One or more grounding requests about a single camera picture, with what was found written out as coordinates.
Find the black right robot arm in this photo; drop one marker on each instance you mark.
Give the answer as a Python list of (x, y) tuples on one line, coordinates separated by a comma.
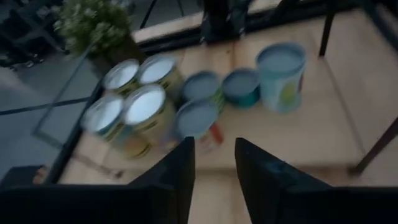
[(224, 21)]

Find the green dotted can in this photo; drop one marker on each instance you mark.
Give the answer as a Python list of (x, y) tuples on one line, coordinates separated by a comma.
[(201, 86)]

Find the mixed vegetables can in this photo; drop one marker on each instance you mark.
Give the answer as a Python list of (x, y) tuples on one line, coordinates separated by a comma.
[(280, 62)]

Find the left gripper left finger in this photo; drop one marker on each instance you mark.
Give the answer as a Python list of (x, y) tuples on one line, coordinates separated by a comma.
[(168, 193)]

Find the tall peaches can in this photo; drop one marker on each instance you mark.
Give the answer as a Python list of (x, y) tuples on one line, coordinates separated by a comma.
[(104, 113)]

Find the wooden shelf with black frame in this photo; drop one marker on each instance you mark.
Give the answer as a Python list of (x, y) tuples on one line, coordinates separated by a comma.
[(280, 140)]

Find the black aluminium table frame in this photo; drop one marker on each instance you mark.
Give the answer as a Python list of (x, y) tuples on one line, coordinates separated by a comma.
[(174, 39)]

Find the tall yellow labelled can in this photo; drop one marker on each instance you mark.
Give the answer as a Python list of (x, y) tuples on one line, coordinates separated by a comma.
[(157, 71), (144, 107), (122, 74)]

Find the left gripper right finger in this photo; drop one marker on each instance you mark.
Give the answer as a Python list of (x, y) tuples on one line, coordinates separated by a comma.
[(280, 199)]

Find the short teal can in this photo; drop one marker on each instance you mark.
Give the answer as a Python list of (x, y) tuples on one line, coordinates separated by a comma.
[(241, 87)]

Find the potted green plant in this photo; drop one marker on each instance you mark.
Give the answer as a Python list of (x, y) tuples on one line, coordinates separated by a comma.
[(93, 25)]

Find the red tomato can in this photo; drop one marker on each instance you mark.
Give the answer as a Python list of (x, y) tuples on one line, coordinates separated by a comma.
[(196, 119)]

